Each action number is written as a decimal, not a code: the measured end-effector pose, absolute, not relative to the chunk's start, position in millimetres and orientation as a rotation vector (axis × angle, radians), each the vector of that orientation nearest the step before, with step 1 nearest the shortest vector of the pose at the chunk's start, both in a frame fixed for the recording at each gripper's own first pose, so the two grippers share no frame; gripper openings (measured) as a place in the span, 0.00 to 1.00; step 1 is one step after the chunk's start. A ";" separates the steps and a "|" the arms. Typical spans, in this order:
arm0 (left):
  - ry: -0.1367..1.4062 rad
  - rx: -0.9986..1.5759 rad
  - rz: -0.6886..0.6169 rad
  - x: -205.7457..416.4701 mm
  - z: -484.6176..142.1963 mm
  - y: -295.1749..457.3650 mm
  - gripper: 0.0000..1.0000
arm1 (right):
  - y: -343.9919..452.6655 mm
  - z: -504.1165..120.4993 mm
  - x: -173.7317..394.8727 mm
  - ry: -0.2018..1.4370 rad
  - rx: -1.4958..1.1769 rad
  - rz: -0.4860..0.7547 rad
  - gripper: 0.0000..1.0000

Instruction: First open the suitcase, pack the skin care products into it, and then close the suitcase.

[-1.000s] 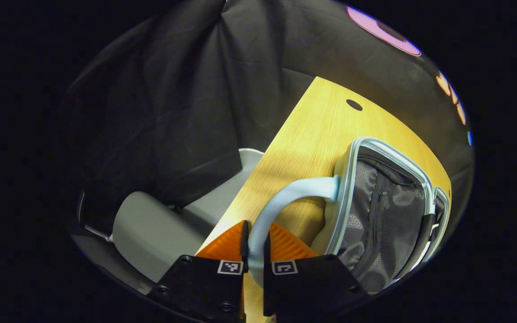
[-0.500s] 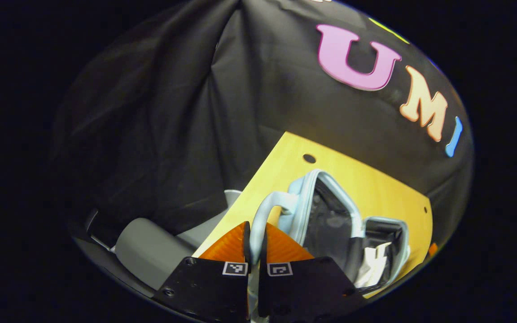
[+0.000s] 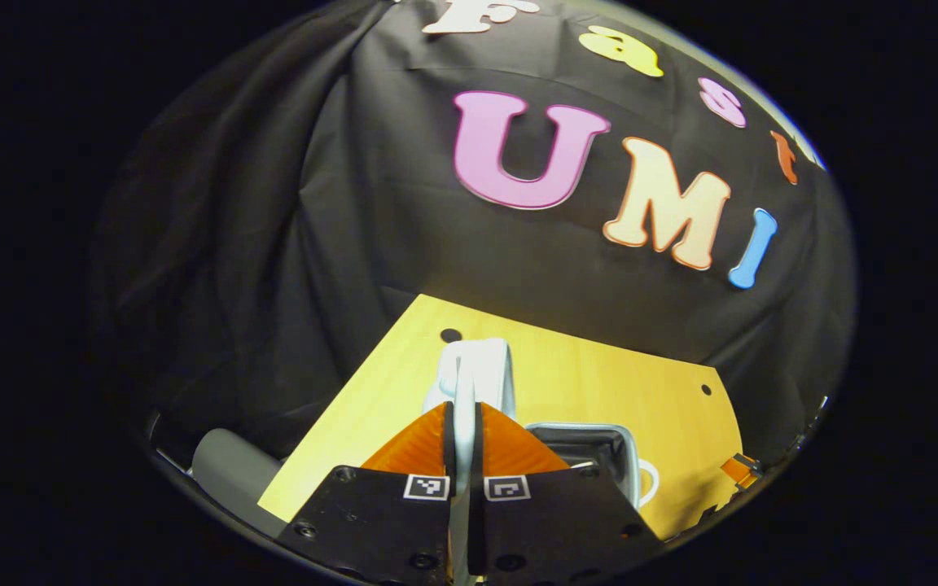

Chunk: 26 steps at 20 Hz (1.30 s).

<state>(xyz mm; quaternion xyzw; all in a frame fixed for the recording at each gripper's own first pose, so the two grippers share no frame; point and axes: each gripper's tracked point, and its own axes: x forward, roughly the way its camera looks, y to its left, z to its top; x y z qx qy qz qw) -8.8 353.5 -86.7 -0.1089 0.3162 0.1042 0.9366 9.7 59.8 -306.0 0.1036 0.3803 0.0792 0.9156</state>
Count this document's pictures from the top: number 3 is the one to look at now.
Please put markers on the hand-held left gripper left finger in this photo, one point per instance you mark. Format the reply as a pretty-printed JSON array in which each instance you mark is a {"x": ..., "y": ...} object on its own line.
[{"x": 447, "y": 456}]

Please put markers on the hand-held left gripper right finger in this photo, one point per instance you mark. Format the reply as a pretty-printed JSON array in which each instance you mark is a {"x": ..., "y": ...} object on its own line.
[{"x": 477, "y": 456}]

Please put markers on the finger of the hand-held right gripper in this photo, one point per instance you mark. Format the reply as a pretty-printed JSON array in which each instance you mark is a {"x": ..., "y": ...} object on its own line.
[{"x": 738, "y": 470}]

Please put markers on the grey cylinder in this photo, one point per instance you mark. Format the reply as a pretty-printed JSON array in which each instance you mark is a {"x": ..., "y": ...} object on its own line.
[{"x": 233, "y": 476}]

